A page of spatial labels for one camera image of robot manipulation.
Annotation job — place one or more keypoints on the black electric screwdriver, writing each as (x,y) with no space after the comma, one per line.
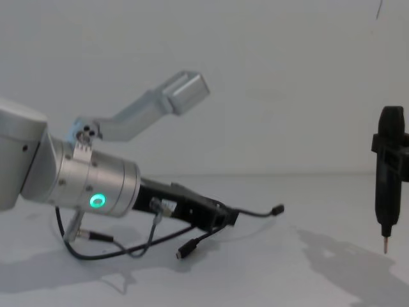
(388,201)

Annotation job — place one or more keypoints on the white table cloth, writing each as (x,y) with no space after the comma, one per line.
(255,275)

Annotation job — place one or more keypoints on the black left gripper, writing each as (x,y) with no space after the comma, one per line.
(179,204)

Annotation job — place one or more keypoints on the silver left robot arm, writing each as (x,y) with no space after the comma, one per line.
(80,182)

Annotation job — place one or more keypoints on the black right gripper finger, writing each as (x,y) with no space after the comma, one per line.
(399,160)

